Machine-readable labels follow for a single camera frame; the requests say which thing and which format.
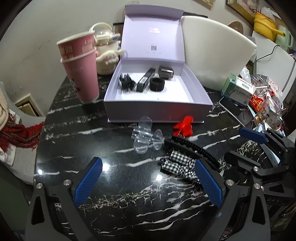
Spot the red plastic fan propeller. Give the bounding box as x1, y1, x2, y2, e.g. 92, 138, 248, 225
173, 115, 194, 138

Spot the cream cartoon dog bottle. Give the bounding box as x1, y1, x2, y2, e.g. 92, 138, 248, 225
89, 22, 125, 75

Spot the dark translucent cube box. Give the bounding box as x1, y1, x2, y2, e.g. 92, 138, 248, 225
158, 65, 175, 80

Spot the lavender gift box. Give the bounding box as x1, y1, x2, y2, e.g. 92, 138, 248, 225
103, 4, 213, 123

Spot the small black claw clip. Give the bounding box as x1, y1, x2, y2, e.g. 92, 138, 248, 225
119, 74, 136, 92

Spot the white foam chair back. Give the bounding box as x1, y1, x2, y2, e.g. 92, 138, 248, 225
181, 16, 256, 91

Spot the clear cartoon glass mug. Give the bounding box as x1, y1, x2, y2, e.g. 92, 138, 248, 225
254, 97, 282, 131

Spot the black white gingham scrunchie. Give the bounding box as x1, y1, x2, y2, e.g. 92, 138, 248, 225
159, 151, 199, 183

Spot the yellow pot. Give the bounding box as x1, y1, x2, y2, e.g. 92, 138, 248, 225
253, 13, 286, 41

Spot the black rectangular cosmetic box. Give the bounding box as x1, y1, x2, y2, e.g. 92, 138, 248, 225
136, 68, 156, 92

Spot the black tablet device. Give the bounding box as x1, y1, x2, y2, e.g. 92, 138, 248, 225
218, 97, 253, 128

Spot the gold picture frame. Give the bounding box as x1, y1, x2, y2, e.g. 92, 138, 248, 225
226, 0, 258, 23

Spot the green white medicine box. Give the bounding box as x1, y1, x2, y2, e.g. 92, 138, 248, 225
221, 73, 255, 106

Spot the white appliance with cable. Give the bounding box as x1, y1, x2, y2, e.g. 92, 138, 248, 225
252, 32, 295, 98

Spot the black ring band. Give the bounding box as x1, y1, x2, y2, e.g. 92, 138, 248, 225
149, 77, 165, 92

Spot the red plaid scarf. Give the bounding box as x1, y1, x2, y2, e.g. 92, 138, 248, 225
1, 122, 44, 151

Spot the upper pink paper cup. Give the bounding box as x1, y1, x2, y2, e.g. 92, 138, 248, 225
57, 31, 95, 60

